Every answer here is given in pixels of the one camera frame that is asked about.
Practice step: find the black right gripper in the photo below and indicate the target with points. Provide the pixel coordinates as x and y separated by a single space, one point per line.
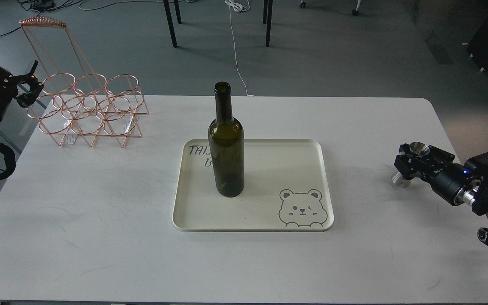
454 183

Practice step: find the steel double jigger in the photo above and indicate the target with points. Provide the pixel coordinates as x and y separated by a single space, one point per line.
403 163

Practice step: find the dark green wine bottle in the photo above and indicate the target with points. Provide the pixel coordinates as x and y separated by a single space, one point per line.
226 141

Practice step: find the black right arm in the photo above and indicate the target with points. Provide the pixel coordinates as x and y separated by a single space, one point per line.
479 165

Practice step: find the cream bear serving tray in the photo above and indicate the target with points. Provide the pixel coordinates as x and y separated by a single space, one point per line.
285 189

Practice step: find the black table leg left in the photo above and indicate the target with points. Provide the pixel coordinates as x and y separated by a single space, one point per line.
170 21

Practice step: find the black table leg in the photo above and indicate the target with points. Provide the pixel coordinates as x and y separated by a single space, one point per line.
267 19
170 21

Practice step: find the black table leg right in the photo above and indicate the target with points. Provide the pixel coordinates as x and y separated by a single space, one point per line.
267 19

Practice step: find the copper wire wine rack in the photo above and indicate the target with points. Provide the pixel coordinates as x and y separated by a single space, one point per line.
84 105

